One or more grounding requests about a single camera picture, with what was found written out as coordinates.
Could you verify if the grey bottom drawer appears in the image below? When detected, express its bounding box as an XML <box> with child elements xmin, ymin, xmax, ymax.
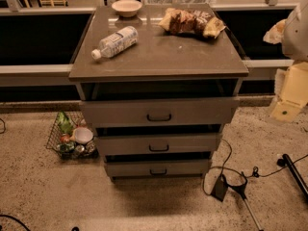
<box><xmin>105</xmin><ymin>159</ymin><xmax>211</xmax><ymax>177</ymax></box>

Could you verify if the beige ceramic bowl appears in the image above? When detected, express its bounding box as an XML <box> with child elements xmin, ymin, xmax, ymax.
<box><xmin>112</xmin><ymin>0</ymin><xmax>142</xmax><ymax>17</ymax></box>

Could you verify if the black power adapter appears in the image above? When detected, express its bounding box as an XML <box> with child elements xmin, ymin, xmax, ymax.
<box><xmin>211</xmin><ymin>174</ymin><xmax>228</xmax><ymax>201</ymax></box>

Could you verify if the black cable on floor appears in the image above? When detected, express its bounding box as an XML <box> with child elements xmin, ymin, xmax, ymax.
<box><xmin>201</xmin><ymin>138</ymin><xmax>308</xmax><ymax>197</ymax></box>

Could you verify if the grey middle drawer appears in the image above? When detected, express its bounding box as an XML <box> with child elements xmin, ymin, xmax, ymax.
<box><xmin>95</xmin><ymin>133</ymin><xmax>221</xmax><ymax>156</ymax></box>

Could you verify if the clear plastic water bottle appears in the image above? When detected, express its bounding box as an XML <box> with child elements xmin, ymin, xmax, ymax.
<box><xmin>91</xmin><ymin>26</ymin><xmax>139</xmax><ymax>60</ymax></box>

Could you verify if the grey drawer cabinet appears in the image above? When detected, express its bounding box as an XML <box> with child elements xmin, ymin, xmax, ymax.
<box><xmin>68</xmin><ymin>3</ymin><xmax>250</xmax><ymax>183</ymax></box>

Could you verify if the green snack bag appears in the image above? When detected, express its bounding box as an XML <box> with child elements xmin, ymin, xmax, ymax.
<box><xmin>56</xmin><ymin>112</ymin><xmax>73</xmax><ymax>135</ymax></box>

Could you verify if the grey top drawer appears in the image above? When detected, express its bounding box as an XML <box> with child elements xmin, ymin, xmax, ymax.
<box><xmin>80</xmin><ymin>97</ymin><xmax>239</xmax><ymax>127</ymax></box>

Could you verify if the black wire basket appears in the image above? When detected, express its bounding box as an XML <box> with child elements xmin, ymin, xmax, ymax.
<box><xmin>46</xmin><ymin>112</ymin><xmax>98</xmax><ymax>160</ymax></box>

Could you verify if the white cup in basket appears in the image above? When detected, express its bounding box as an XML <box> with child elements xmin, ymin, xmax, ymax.
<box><xmin>73</xmin><ymin>127</ymin><xmax>93</xmax><ymax>144</ymax></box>

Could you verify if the black cable bottom left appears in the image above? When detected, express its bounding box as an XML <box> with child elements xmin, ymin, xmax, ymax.
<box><xmin>0</xmin><ymin>214</ymin><xmax>32</xmax><ymax>231</ymax></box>

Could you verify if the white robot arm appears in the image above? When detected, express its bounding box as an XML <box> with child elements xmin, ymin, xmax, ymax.
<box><xmin>269</xmin><ymin>0</ymin><xmax>308</xmax><ymax>122</ymax></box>

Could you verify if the metal tripod leg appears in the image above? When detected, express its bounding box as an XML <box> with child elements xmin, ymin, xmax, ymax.
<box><xmin>221</xmin><ymin>174</ymin><xmax>264</xmax><ymax>231</ymax></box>

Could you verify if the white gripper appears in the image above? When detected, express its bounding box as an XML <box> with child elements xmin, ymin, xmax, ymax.
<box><xmin>269</xmin><ymin>61</ymin><xmax>308</xmax><ymax>122</ymax></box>

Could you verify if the black stand leg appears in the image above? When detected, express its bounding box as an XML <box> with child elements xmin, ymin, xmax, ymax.
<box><xmin>277</xmin><ymin>154</ymin><xmax>308</xmax><ymax>201</ymax></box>

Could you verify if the grey drawer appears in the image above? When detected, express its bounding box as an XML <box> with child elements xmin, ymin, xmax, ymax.
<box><xmin>105</xmin><ymin>159</ymin><xmax>211</xmax><ymax>177</ymax></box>
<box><xmin>80</xmin><ymin>97</ymin><xmax>239</xmax><ymax>127</ymax></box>
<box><xmin>95</xmin><ymin>133</ymin><xmax>221</xmax><ymax>156</ymax></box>

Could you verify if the crumpled chip bag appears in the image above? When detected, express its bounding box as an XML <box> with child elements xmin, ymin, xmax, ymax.
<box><xmin>159</xmin><ymin>8</ymin><xmax>225</xmax><ymax>39</ymax></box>

